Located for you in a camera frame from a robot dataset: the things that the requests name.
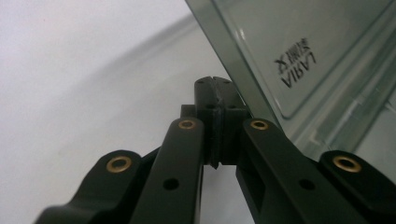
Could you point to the white board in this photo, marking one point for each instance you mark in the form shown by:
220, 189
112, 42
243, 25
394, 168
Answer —
77, 102

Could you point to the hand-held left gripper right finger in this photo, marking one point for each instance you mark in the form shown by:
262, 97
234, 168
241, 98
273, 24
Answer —
274, 161

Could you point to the grey transparent compartment box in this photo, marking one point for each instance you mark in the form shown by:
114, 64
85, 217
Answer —
280, 40

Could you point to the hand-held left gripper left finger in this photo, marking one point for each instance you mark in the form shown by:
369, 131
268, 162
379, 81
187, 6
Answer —
180, 161

